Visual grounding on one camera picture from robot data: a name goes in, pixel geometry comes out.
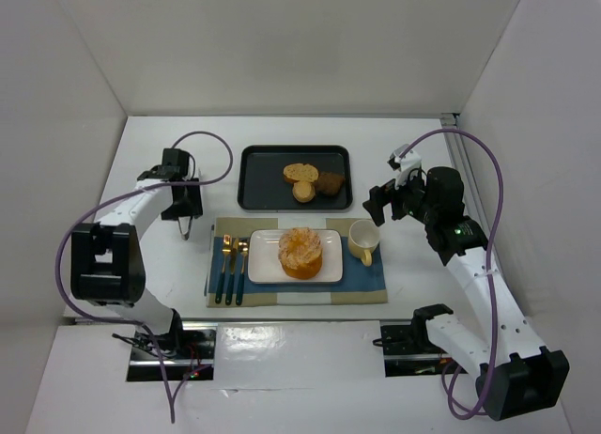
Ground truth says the yellow ceramic mug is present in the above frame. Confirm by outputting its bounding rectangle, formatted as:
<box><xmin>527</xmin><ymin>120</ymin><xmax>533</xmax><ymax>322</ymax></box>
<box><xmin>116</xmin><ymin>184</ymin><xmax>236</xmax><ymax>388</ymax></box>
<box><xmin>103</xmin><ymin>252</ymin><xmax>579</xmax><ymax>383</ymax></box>
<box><xmin>347</xmin><ymin>220</ymin><xmax>380</xmax><ymax>267</ymax></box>

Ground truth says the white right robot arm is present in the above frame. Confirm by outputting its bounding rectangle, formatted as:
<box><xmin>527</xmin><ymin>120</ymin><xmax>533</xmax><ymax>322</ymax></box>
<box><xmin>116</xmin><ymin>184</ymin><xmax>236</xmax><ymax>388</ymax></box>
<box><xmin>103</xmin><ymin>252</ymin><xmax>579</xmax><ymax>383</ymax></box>
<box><xmin>362</xmin><ymin>167</ymin><xmax>570</xmax><ymax>421</ymax></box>

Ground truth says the orange frosted round bread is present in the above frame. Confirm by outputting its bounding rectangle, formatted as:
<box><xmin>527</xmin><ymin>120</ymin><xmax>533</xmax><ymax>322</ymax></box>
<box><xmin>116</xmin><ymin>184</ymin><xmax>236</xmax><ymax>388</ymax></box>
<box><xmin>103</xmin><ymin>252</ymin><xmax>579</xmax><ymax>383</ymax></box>
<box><xmin>278</xmin><ymin>227</ymin><xmax>323</xmax><ymax>280</ymax></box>

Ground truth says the dark brown bread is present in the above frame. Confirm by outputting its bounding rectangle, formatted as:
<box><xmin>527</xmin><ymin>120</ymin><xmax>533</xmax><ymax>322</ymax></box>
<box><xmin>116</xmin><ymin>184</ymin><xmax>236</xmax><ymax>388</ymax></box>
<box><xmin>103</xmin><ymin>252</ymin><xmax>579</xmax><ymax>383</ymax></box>
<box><xmin>314</xmin><ymin>172</ymin><xmax>346</xmax><ymax>196</ymax></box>

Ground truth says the gold knife green handle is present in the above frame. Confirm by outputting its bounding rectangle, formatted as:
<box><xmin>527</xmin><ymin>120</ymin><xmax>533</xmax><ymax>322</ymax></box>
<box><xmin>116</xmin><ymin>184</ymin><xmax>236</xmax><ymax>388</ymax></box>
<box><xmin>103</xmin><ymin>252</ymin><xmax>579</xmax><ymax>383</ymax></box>
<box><xmin>225</xmin><ymin>238</ymin><xmax>239</xmax><ymax>306</ymax></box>

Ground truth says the aluminium rail right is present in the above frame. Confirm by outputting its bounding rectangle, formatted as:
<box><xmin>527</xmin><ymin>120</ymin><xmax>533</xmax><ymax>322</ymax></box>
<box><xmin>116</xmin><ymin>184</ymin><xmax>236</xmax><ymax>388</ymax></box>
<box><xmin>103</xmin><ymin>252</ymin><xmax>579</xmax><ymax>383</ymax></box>
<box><xmin>443</xmin><ymin>132</ymin><xmax>489</xmax><ymax>236</ymax></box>

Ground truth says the white rectangular plate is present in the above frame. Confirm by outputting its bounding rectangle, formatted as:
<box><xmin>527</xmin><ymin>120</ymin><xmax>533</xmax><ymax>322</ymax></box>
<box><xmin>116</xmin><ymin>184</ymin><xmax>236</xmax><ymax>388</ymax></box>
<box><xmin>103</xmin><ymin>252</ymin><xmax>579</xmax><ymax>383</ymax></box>
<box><xmin>246</xmin><ymin>229</ymin><xmax>344</xmax><ymax>286</ymax></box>

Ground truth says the small round bun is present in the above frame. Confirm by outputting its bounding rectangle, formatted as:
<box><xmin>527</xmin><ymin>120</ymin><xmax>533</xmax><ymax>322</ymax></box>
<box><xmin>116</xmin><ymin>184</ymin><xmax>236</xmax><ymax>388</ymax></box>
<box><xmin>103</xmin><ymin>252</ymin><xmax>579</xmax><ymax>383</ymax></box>
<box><xmin>292</xmin><ymin>180</ymin><xmax>316</xmax><ymax>203</ymax></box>

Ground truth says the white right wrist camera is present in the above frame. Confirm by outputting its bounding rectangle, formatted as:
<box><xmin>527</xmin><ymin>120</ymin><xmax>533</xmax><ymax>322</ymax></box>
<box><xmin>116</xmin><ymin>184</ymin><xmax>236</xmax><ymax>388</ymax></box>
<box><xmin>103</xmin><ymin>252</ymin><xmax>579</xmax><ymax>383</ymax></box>
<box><xmin>388</xmin><ymin>144</ymin><xmax>422</xmax><ymax>189</ymax></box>

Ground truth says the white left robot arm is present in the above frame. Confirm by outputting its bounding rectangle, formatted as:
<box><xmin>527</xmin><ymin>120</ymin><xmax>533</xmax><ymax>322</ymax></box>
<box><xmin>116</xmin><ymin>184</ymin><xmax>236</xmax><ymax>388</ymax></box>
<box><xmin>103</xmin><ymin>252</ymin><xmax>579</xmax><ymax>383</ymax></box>
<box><xmin>70</xmin><ymin>148</ymin><xmax>203</xmax><ymax>352</ymax></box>

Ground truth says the black baking tray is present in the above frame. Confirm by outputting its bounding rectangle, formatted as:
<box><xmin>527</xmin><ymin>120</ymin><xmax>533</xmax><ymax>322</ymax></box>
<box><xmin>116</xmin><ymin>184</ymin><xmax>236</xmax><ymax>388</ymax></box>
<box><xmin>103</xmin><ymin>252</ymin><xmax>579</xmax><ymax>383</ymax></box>
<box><xmin>238</xmin><ymin>145</ymin><xmax>353</xmax><ymax>212</ymax></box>

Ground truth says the gold fork green handle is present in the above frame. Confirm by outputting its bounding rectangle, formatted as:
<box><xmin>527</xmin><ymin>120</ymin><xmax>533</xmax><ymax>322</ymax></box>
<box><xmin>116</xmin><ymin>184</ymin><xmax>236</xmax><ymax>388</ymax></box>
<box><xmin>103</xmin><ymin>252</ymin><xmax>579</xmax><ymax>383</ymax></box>
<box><xmin>215</xmin><ymin>234</ymin><xmax>233</xmax><ymax>304</ymax></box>

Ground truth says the gold spoon green handle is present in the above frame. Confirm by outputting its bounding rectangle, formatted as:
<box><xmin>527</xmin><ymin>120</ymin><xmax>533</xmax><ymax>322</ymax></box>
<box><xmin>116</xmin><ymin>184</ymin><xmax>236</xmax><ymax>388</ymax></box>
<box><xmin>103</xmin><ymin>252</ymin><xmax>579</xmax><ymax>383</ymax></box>
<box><xmin>236</xmin><ymin>238</ymin><xmax>250</xmax><ymax>306</ymax></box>

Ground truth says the sliced baguette bread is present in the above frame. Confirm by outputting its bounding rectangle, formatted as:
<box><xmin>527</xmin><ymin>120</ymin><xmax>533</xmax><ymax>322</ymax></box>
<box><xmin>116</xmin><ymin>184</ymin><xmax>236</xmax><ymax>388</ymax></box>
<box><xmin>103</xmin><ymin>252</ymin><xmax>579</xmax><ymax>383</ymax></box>
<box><xmin>283</xmin><ymin>163</ymin><xmax>319</xmax><ymax>183</ymax></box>

